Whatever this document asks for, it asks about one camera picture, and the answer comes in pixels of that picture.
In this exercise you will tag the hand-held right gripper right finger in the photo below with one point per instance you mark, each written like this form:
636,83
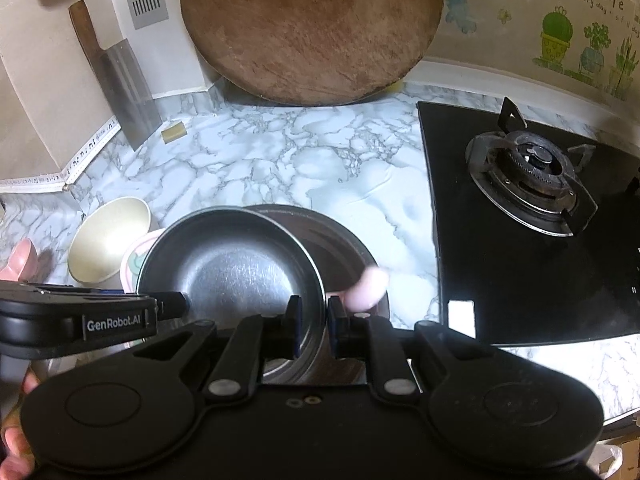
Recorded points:
334,327

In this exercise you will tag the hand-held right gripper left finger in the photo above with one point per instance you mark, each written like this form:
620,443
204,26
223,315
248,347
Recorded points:
295,325

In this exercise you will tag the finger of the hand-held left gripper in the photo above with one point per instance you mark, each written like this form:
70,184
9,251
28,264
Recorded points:
172,305

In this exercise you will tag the white plate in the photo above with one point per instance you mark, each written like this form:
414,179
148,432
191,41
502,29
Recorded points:
129,280

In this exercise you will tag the pink bowl with steel inside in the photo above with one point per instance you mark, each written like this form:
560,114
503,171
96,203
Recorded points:
235,270

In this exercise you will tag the large steel bowl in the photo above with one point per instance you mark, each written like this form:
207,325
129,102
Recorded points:
350,255

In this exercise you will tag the person's left hand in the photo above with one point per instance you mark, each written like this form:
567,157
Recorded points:
15,447

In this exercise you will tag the beige bowl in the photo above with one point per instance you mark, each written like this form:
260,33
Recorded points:
107,240

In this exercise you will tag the small yellow sponge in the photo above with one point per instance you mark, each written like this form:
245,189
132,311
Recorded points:
173,131

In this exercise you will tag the black gas stove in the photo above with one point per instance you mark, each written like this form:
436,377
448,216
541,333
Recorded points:
500,270

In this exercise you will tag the stove burner with pan support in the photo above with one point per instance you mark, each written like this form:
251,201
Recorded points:
535,165

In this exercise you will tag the round wooden cutting board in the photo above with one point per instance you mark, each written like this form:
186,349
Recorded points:
310,30

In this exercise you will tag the plant wall sticker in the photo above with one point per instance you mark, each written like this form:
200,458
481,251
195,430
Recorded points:
565,25

